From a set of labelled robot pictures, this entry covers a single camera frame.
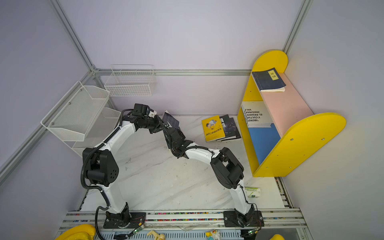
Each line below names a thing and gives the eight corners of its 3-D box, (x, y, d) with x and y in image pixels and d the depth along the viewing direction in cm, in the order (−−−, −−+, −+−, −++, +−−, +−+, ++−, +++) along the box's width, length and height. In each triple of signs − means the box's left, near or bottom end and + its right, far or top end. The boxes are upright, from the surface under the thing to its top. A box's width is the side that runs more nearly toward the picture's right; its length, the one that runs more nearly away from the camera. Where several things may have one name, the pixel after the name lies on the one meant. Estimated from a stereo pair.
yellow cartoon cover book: (206, 142, 106) (206, 138, 103) (201, 121, 120) (201, 117, 116) (225, 139, 108) (226, 135, 105) (218, 119, 121) (218, 115, 118)
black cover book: (216, 141, 107) (217, 137, 104) (214, 118, 122) (214, 114, 119) (239, 141, 107) (240, 137, 104) (234, 118, 122) (235, 114, 119)
